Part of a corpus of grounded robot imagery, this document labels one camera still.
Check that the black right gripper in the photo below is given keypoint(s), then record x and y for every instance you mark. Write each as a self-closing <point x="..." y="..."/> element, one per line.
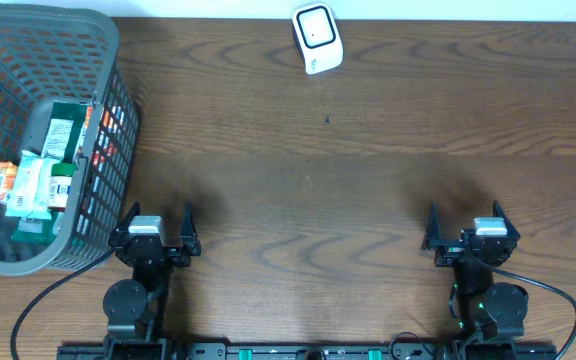
<point x="451" y="249"/>

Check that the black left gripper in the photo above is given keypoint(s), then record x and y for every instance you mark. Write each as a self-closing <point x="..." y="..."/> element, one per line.
<point x="184" y="253"/>

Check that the green lid spice jar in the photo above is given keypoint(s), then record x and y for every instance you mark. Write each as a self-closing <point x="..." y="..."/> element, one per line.
<point x="60" y="185"/>

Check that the white teal wipes packet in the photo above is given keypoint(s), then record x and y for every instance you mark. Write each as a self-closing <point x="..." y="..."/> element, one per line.
<point x="29" y="196"/>

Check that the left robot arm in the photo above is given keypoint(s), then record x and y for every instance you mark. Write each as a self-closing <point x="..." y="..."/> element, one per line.
<point x="135" y="307"/>

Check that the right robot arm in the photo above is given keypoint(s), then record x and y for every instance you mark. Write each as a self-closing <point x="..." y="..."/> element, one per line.
<point x="491" y="313"/>

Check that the white barcode scanner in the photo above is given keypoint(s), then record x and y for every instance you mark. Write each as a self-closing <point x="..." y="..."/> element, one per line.
<point x="317" y="38"/>

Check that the orange small box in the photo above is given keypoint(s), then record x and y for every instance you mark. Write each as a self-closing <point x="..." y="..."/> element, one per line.
<point x="8" y="174"/>

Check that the grey plastic shopping basket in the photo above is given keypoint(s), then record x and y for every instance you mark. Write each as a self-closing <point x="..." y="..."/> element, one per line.
<point x="50" y="55"/>

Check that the black mounting rail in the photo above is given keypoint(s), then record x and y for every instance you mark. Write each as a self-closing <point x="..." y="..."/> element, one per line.
<point x="220" y="351"/>

